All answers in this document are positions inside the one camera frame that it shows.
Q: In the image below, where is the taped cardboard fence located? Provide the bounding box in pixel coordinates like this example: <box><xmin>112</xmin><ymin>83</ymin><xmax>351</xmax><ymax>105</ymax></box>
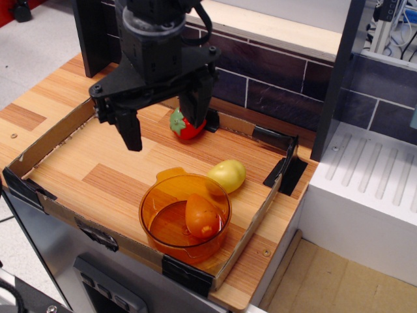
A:
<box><xmin>2</xmin><ymin>71</ymin><xmax>308</xmax><ymax>297</ymax></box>

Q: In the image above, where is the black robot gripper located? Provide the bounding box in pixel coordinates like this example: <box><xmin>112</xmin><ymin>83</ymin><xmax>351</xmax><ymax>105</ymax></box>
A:
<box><xmin>89</xmin><ymin>6</ymin><xmax>220</xmax><ymax>152</ymax></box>

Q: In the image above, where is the orange plastic toy carrot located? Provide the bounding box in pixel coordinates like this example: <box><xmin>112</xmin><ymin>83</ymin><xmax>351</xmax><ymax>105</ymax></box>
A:
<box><xmin>185</xmin><ymin>194</ymin><xmax>222</xmax><ymax>239</ymax></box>

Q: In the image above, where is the dark grey vertical post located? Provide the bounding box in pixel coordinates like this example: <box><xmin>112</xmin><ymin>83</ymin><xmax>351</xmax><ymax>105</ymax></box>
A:
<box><xmin>311</xmin><ymin>1</ymin><xmax>373</xmax><ymax>161</ymax></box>

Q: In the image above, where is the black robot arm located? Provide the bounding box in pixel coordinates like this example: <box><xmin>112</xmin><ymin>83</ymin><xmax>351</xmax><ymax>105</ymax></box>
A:
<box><xmin>89</xmin><ymin>1</ymin><xmax>221</xmax><ymax>151</ymax></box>

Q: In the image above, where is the grey toy oven front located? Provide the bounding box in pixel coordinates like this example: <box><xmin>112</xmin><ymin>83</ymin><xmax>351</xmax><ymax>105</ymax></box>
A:
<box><xmin>74</xmin><ymin>257</ymin><xmax>148</xmax><ymax>313</ymax></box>

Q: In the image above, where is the red plastic toy strawberry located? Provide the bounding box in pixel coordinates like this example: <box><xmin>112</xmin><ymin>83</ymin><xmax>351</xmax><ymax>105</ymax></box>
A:
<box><xmin>169</xmin><ymin>107</ymin><xmax>207</xmax><ymax>140</ymax></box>

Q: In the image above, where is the yellow plastic toy potato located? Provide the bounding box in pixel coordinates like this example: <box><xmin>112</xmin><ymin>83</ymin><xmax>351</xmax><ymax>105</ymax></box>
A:
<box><xmin>207</xmin><ymin>159</ymin><xmax>246</xmax><ymax>194</ymax></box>

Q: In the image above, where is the white toy sink drainboard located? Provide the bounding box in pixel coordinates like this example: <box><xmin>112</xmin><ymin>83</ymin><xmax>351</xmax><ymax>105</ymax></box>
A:
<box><xmin>298</xmin><ymin>123</ymin><xmax>416</xmax><ymax>284</ymax></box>

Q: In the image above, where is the dark grey left post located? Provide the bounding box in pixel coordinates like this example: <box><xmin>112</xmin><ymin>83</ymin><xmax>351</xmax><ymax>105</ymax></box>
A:
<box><xmin>71</xmin><ymin>0</ymin><xmax>121</xmax><ymax>78</ymax></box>

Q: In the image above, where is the transparent orange plastic pot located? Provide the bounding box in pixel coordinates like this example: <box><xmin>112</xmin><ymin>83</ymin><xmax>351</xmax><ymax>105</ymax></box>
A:
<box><xmin>139</xmin><ymin>168</ymin><xmax>232</xmax><ymax>264</ymax></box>

